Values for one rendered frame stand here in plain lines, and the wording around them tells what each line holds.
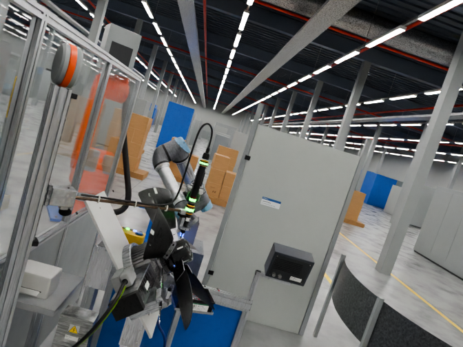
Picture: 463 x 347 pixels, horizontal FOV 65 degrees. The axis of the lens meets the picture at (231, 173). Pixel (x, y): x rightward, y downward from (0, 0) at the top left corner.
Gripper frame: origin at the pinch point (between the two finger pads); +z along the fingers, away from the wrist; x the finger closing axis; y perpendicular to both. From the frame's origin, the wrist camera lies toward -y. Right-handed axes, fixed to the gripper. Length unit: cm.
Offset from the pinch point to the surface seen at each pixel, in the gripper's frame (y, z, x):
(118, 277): 36, 38, 19
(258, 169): -9, -182, -55
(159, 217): 10.6, 27.6, 11.1
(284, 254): 27, -32, -63
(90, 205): 15.9, 21.2, 41.6
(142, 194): 8.7, 2.8, 23.8
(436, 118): -192, -533, -419
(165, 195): 8.3, -7.0, 14.1
